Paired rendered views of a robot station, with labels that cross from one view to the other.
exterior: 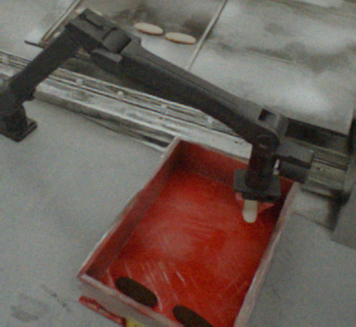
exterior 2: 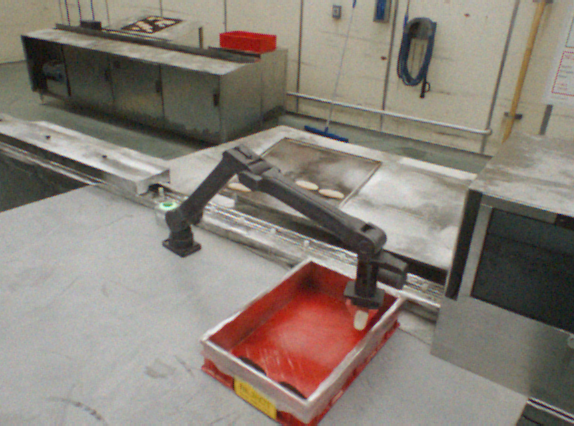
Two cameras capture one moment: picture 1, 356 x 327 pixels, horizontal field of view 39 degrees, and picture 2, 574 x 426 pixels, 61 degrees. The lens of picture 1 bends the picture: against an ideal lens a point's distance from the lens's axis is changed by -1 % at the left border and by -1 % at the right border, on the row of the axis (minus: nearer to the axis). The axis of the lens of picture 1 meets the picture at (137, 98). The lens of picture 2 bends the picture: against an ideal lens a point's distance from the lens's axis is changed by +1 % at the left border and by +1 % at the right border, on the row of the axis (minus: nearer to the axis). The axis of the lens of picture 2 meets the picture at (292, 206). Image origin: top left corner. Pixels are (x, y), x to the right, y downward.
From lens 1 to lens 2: 38 cm
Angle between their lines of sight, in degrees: 13
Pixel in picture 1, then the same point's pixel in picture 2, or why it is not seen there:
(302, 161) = (395, 267)
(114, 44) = (257, 169)
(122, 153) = (266, 273)
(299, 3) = (440, 175)
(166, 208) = (291, 314)
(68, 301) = (192, 368)
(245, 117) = (349, 226)
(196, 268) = (305, 358)
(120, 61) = (259, 180)
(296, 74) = (424, 226)
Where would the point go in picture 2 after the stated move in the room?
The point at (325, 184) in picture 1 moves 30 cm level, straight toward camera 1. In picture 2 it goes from (433, 310) to (381, 370)
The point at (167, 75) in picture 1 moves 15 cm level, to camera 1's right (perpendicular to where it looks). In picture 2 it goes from (293, 193) to (350, 199)
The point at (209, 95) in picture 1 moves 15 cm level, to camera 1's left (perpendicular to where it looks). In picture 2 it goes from (323, 209) to (266, 203)
